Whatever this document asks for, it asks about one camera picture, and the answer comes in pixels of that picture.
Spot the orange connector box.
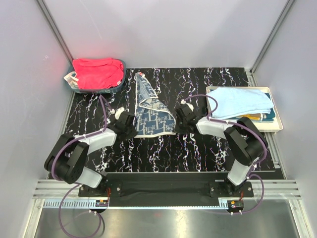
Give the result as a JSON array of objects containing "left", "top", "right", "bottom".
[
  {"left": 95, "top": 198, "right": 109, "bottom": 207},
  {"left": 229, "top": 200, "right": 244, "bottom": 210}
]

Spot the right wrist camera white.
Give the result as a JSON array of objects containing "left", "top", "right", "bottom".
[{"left": 181, "top": 99, "right": 194, "bottom": 112}]

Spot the right orange connector box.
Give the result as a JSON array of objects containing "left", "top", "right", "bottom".
[{"left": 229, "top": 200, "right": 244, "bottom": 210}]

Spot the red towel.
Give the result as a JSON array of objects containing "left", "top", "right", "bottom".
[{"left": 72, "top": 58, "right": 124, "bottom": 91}]

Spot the light blue towel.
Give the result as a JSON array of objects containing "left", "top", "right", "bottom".
[{"left": 207, "top": 87, "right": 274, "bottom": 119}]

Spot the white rectangular tray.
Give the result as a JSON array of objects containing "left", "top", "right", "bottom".
[{"left": 206, "top": 86, "right": 283, "bottom": 132}]

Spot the white blue patterned towel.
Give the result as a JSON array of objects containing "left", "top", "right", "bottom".
[{"left": 134, "top": 72, "right": 175, "bottom": 138}]

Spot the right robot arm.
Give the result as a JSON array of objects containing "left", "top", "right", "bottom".
[{"left": 175, "top": 104, "right": 268, "bottom": 197}]

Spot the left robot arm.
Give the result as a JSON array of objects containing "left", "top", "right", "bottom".
[{"left": 44, "top": 111, "right": 137, "bottom": 196}]

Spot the teal round laundry basket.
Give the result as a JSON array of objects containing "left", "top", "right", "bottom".
[{"left": 68, "top": 60, "right": 126, "bottom": 94}]

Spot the aluminium front rail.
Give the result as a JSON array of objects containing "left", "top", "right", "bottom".
[{"left": 33, "top": 179, "right": 301, "bottom": 210}]

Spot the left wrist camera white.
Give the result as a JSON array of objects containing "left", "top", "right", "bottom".
[{"left": 110, "top": 107, "right": 125, "bottom": 120}]

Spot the left orange connector box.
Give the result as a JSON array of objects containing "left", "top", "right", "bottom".
[{"left": 95, "top": 198, "right": 109, "bottom": 207}]

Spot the teal white folded towel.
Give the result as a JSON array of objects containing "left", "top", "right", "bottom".
[{"left": 237, "top": 92, "right": 277, "bottom": 123}]

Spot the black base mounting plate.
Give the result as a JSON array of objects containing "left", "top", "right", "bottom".
[{"left": 78, "top": 172, "right": 254, "bottom": 208}]

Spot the brown yellow folded towel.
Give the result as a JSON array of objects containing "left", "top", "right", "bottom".
[{"left": 237, "top": 113, "right": 263, "bottom": 121}]

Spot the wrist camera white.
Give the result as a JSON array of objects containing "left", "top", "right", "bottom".
[
  {"left": 181, "top": 99, "right": 194, "bottom": 112},
  {"left": 110, "top": 107, "right": 125, "bottom": 120}
]

